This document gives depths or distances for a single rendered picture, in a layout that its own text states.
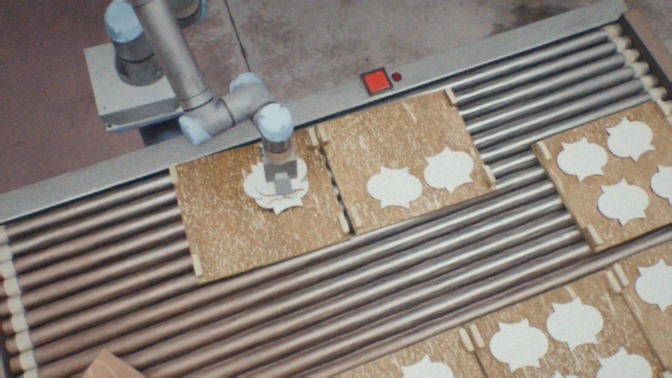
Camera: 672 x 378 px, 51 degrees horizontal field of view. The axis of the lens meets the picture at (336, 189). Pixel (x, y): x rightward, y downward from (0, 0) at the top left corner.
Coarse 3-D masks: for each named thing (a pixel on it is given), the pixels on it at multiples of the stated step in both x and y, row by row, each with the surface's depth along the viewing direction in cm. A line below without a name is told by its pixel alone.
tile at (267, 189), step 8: (304, 168) 185; (256, 176) 184; (264, 176) 184; (304, 176) 184; (256, 184) 183; (264, 184) 183; (272, 184) 183; (296, 184) 183; (264, 192) 182; (272, 192) 182
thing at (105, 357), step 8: (104, 352) 158; (96, 360) 157; (104, 360) 157; (112, 360) 157; (120, 360) 157; (88, 368) 156; (96, 368) 156; (104, 368) 156; (112, 368) 156; (120, 368) 157; (128, 368) 157; (88, 376) 156; (96, 376) 156; (104, 376) 156; (112, 376) 156; (120, 376) 156; (128, 376) 156; (136, 376) 156; (144, 376) 156
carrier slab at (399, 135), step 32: (416, 96) 202; (352, 128) 197; (384, 128) 197; (416, 128) 198; (448, 128) 198; (352, 160) 192; (384, 160) 193; (416, 160) 193; (480, 160) 194; (352, 192) 188; (480, 192) 190; (352, 224) 185; (384, 224) 185
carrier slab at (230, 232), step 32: (192, 160) 191; (224, 160) 191; (256, 160) 191; (320, 160) 192; (192, 192) 187; (224, 192) 187; (320, 192) 188; (192, 224) 183; (224, 224) 183; (256, 224) 183; (288, 224) 184; (320, 224) 184; (224, 256) 179; (256, 256) 180; (288, 256) 180
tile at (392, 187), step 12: (384, 168) 191; (372, 180) 189; (384, 180) 189; (396, 180) 189; (408, 180) 190; (372, 192) 188; (384, 192) 188; (396, 192) 188; (408, 192) 188; (420, 192) 188; (384, 204) 186; (396, 204) 186; (408, 204) 186
